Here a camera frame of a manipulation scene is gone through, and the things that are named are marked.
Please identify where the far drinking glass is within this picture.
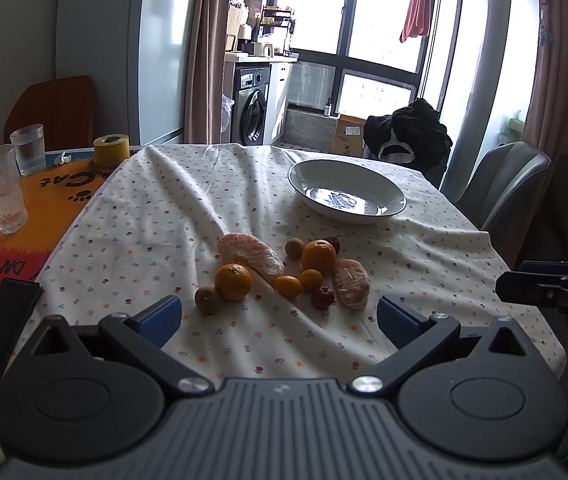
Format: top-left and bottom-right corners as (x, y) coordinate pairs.
(10, 124), (46, 177)

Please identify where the small peeled pomelo segment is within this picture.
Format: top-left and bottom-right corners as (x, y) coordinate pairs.
(331, 258), (371, 310)

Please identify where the white oval bowl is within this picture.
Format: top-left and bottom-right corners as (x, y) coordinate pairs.
(287, 159), (407, 226)

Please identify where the cardboard box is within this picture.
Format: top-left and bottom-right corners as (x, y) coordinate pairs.
(331, 114), (366, 157)

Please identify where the brown curtain left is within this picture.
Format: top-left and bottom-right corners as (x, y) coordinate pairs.
(184, 0), (229, 144)

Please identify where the red jujube fruit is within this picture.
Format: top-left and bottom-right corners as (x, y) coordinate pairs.
(311, 286), (335, 311)

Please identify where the washing machine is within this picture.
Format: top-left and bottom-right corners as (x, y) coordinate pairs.
(229, 64), (271, 146)

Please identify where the grey leather chair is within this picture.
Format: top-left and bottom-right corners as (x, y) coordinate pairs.
(441, 141), (552, 268)

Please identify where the pink hanging towel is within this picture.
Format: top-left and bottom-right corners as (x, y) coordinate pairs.
(400, 0), (431, 44)

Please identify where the yellow tape roll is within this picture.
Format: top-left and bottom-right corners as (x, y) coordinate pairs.
(93, 133), (130, 170)

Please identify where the white refrigerator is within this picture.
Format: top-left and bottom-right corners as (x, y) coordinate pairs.
(55, 0), (195, 145)

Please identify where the kitchen counter rack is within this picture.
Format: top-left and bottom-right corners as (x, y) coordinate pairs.
(258, 6), (296, 56)

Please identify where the orange tangerine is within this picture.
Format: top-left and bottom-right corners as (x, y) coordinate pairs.
(300, 240), (337, 275)
(213, 263), (252, 302)

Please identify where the black clothing pile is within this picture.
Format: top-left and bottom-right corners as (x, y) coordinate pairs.
(363, 98), (452, 174)

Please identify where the large peeled pomelo segment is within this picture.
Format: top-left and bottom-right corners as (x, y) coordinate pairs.
(218, 233), (284, 285)

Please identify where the brown longan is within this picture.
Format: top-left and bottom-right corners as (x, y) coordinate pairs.
(194, 286), (223, 315)
(285, 237), (305, 260)

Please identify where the white floral tablecloth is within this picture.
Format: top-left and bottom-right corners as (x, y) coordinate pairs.
(0, 142), (568, 470)

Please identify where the dark passion fruit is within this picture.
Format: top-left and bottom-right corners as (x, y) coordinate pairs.
(325, 236), (341, 254)

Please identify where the orange cat table mat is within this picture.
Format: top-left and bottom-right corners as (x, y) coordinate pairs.
(0, 148), (115, 340)

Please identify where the small kumquat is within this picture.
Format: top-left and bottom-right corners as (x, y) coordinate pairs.
(274, 275), (303, 300)
(299, 269), (324, 294)

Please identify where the near textured drinking glass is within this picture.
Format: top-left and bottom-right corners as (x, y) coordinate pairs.
(0, 144), (28, 234)

